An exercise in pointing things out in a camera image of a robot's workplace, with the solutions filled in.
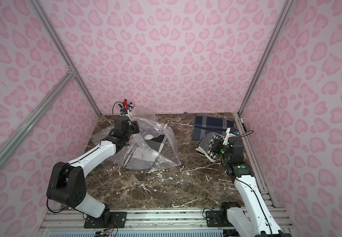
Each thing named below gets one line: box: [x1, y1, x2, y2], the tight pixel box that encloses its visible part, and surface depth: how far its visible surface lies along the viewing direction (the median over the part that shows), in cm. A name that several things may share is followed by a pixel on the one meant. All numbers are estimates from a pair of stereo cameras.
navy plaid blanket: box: [192, 116, 235, 142], surface depth 108 cm
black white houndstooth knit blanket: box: [195, 131, 225, 163], surface depth 80 cm
